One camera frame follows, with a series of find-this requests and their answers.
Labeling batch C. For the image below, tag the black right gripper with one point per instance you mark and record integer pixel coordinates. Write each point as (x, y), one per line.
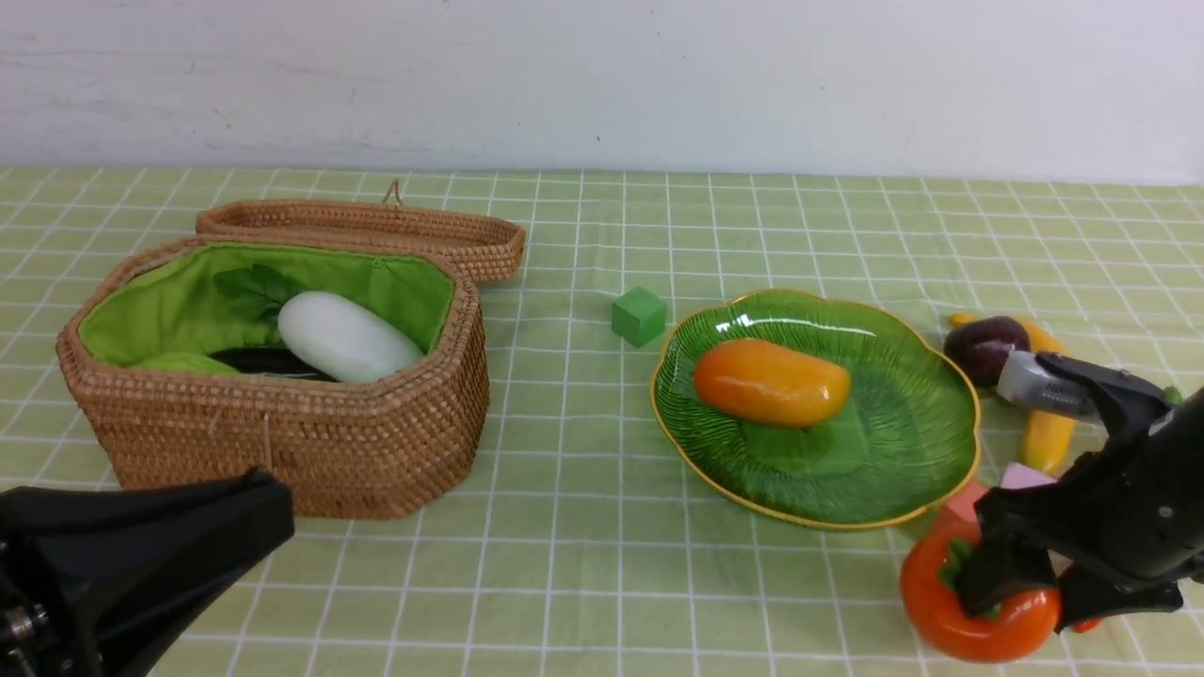
(1112, 540)

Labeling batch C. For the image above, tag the yellow toy banana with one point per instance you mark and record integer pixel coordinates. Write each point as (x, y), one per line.
(1047, 437)

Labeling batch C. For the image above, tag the orange toy persimmon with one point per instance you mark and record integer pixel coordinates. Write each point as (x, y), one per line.
(1008, 632)

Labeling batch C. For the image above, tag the dark purple toy mangosteen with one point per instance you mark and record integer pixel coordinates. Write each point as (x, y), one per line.
(980, 348)

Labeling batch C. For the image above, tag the orange toy mango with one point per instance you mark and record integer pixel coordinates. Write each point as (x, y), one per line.
(751, 379)

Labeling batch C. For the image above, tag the white toy radish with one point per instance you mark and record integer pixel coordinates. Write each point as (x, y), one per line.
(327, 330)

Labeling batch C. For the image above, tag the purple toy eggplant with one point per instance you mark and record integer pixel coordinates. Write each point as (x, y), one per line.
(270, 361)

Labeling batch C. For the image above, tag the orange toy carrot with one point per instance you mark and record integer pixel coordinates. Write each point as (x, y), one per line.
(1174, 397)

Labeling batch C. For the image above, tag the green toy cucumber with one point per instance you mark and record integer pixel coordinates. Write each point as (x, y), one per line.
(186, 362)

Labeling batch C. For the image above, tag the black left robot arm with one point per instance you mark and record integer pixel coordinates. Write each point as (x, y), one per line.
(103, 583)

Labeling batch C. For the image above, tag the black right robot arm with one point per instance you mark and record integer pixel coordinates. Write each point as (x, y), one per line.
(1174, 441)

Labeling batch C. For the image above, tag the lilac cube block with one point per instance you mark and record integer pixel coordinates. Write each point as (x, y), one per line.
(1018, 476)

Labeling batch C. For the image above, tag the pink cube block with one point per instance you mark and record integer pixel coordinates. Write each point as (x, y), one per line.
(960, 508)

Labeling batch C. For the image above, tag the green leaf glass plate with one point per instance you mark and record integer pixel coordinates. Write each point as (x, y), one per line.
(906, 440)

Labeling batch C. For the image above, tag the green cube block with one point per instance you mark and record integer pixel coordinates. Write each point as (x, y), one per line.
(638, 316)

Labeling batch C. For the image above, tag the woven wicker basket lid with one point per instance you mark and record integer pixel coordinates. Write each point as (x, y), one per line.
(483, 249)

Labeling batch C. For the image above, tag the woven wicker basket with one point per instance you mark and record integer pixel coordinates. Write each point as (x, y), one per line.
(378, 450)

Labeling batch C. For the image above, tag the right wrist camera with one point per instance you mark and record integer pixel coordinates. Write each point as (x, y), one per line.
(1072, 390)

